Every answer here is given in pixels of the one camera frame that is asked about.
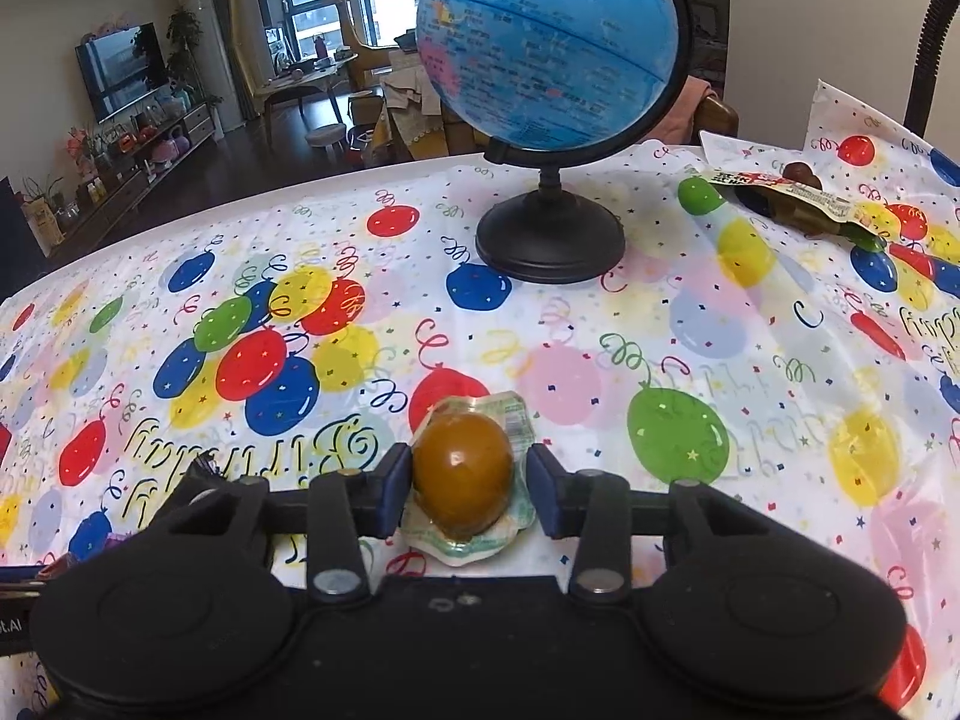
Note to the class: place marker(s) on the television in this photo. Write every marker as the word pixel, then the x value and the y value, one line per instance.
pixel 121 68

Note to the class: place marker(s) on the tv console cabinet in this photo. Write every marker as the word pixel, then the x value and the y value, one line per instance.
pixel 136 174

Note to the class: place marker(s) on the pink cushion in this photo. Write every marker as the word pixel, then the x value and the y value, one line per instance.
pixel 676 127

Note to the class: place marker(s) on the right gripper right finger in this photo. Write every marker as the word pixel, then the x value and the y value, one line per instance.
pixel 595 508

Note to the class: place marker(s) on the blue desk globe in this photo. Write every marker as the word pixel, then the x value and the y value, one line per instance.
pixel 555 84

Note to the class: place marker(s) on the sofa with blankets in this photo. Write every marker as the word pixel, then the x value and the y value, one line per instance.
pixel 410 124

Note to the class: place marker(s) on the grey desk lamp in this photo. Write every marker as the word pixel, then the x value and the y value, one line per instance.
pixel 932 39

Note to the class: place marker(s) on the open olive snack bag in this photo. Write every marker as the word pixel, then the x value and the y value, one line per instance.
pixel 800 206

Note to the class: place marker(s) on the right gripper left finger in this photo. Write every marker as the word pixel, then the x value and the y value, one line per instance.
pixel 342 509

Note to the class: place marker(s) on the packaged braised egg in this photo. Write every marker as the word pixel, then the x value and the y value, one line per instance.
pixel 469 499

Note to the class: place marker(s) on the purple candy wrapper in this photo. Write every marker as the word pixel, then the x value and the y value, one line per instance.
pixel 80 551

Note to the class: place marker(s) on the wooden chair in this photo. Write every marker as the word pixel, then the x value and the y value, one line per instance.
pixel 715 116

